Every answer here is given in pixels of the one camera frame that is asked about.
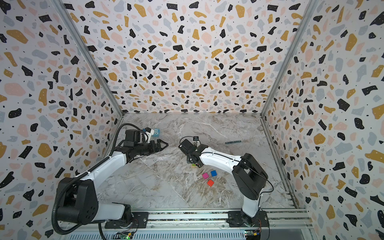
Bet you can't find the small red cube block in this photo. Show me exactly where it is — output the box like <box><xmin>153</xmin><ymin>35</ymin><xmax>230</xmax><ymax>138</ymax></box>
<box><xmin>207</xmin><ymin>180</ymin><xmax>214</xmax><ymax>187</ymax></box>

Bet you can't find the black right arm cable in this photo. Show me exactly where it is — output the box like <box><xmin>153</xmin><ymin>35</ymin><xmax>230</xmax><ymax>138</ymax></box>
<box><xmin>179</xmin><ymin>136</ymin><xmax>274</xmax><ymax>240</ymax></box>

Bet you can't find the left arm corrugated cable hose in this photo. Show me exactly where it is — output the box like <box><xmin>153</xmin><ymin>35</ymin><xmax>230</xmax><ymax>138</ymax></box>
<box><xmin>50</xmin><ymin>122</ymin><xmax>142</xmax><ymax>240</ymax></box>

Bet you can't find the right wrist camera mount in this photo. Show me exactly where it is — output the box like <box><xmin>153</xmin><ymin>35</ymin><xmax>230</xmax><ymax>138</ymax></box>
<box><xmin>193</xmin><ymin>136</ymin><xmax>201</xmax><ymax>147</ymax></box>

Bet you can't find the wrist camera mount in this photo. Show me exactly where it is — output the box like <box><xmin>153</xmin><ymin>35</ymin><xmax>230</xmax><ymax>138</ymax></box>
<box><xmin>124</xmin><ymin>128</ymin><xmax>155</xmax><ymax>148</ymax></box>
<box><xmin>193</xmin><ymin>136</ymin><xmax>201</xmax><ymax>147</ymax></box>

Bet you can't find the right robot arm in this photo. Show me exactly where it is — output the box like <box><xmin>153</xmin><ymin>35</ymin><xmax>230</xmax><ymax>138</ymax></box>
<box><xmin>179</xmin><ymin>140</ymin><xmax>268</xmax><ymax>227</ymax></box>

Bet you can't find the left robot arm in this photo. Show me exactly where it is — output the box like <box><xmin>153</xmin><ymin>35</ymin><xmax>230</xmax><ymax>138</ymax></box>
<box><xmin>52</xmin><ymin>139</ymin><xmax>169</xmax><ymax>235</ymax></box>

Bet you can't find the left corner metal post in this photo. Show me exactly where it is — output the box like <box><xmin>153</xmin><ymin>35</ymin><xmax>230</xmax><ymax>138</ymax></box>
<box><xmin>53</xmin><ymin>1</ymin><xmax>124</xmax><ymax>117</ymax></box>

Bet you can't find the right corner metal post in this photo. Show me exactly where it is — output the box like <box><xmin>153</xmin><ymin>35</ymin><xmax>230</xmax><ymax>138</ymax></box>
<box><xmin>261</xmin><ymin>0</ymin><xmax>319</xmax><ymax>118</ymax></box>

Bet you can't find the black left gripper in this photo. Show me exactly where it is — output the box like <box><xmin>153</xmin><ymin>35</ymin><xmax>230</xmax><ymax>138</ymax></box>
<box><xmin>134</xmin><ymin>139</ymin><xmax>168</xmax><ymax>156</ymax></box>

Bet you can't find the corner metal post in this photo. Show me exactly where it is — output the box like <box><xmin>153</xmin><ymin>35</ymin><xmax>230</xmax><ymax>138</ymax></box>
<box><xmin>53</xmin><ymin>1</ymin><xmax>124</xmax><ymax>117</ymax></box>
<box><xmin>261</xmin><ymin>0</ymin><xmax>319</xmax><ymax>118</ymax></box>

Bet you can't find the blue owl toy block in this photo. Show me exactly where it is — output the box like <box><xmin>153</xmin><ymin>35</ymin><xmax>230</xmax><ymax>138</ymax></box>
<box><xmin>153</xmin><ymin>129</ymin><xmax>160</xmax><ymax>138</ymax></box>

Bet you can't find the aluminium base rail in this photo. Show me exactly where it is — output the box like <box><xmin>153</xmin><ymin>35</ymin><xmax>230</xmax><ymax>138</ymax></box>
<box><xmin>58</xmin><ymin>207</ymin><xmax>314</xmax><ymax>233</ymax></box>

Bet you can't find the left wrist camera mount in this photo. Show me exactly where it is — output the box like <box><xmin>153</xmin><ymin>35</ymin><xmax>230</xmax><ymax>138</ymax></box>
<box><xmin>124</xmin><ymin>128</ymin><xmax>155</xmax><ymax>148</ymax></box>

